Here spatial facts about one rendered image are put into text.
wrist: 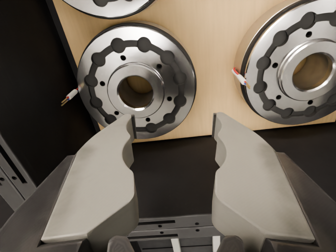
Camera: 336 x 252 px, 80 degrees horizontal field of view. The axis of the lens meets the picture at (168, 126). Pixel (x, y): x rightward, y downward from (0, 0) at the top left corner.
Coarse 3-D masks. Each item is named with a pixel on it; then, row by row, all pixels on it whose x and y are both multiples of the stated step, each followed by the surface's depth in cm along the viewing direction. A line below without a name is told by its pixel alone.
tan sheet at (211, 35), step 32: (160, 0) 17; (192, 0) 17; (224, 0) 16; (256, 0) 16; (64, 32) 18; (96, 32) 18; (192, 32) 18; (224, 32) 18; (224, 64) 19; (224, 96) 21; (192, 128) 23; (256, 128) 23
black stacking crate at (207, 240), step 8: (144, 240) 35; (152, 240) 35; (160, 240) 35; (168, 240) 35; (184, 240) 35; (192, 240) 35; (200, 240) 35; (208, 240) 35; (136, 248) 35; (144, 248) 37; (152, 248) 36; (160, 248) 36; (168, 248) 36; (184, 248) 36; (192, 248) 36; (200, 248) 36; (208, 248) 36
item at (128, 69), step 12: (120, 72) 16; (132, 72) 16; (144, 72) 16; (156, 72) 16; (108, 84) 16; (156, 84) 16; (108, 96) 17; (120, 96) 17; (156, 96) 17; (120, 108) 18; (132, 108) 18; (144, 108) 18; (156, 108) 18
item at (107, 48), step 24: (96, 48) 16; (120, 48) 16; (144, 48) 16; (168, 48) 15; (96, 72) 16; (168, 72) 16; (192, 72) 16; (96, 96) 18; (168, 96) 18; (192, 96) 17; (96, 120) 19; (144, 120) 19; (168, 120) 19
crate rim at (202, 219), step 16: (0, 128) 12; (0, 144) 12; (16, 144) 13; (0, 160) 13; (16, 160) 13; (16, 176) 13; (32, 176) 14; (192, 208) 16; (208, 208) 15; (144, 224) 16; (160, 224) 16; (176, 224) 16; (192, 224) 16; (208, 224) 16
